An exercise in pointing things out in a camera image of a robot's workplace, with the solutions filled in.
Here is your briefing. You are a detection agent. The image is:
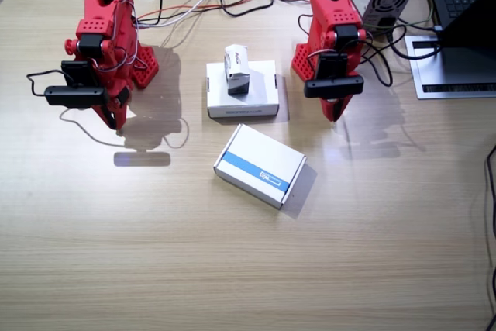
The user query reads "black bar webcam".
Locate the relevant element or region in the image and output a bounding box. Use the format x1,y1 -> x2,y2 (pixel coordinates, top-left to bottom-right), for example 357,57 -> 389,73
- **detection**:
303,75 -> 366,100
43,85 -> 110,109

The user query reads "thin black webcam cable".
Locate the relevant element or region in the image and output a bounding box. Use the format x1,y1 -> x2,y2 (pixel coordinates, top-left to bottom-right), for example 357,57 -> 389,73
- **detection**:
297,12 -> 395,88
26,69 -> 65,98

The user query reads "black power cord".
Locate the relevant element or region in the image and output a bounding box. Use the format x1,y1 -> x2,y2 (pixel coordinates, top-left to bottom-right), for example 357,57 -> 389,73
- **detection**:
381,16 -> 443,62

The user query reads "white box with blue stripe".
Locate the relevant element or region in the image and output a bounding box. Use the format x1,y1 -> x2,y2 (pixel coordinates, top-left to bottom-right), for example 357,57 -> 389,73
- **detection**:
212,122 -> 308,211

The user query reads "green cable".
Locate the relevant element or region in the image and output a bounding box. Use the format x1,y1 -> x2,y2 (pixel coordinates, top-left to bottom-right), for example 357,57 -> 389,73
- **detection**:
362,7 -> 434,33

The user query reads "small white and grey box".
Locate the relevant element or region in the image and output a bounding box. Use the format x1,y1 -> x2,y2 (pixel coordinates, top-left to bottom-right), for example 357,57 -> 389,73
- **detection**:
223,44 -> 251,97

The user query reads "plain white cardboard box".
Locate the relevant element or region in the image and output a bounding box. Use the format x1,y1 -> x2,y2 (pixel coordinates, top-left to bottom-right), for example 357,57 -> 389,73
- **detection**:
205,60 -> 281,119

